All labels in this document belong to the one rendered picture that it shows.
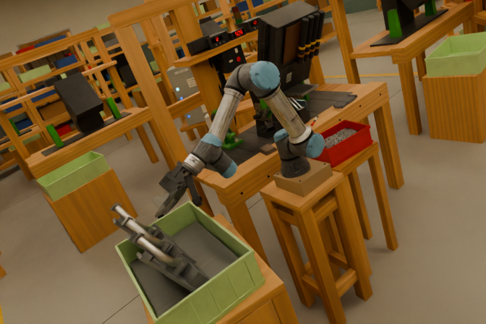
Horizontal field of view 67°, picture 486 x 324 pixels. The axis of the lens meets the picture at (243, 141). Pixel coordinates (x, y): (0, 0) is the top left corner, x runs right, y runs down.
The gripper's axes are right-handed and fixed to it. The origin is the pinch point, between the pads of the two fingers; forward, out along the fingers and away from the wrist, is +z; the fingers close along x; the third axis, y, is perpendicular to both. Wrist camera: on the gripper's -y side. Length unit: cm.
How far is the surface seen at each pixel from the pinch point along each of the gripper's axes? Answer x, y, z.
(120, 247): -45, 19, 25
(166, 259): -0.8, -11.2, 10.2
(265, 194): -59, -21, -38
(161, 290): -28.8, -11.5, 24.4
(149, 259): 1.5, -7.0, 13.7
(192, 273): -18.1, -19.1, 10.3
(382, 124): -129, -55, -145
